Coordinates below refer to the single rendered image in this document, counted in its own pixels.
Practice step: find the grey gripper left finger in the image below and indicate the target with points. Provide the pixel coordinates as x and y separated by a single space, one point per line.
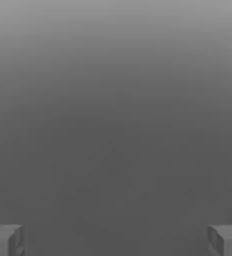
2 242

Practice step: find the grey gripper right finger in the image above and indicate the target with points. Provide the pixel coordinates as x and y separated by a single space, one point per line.
230 243

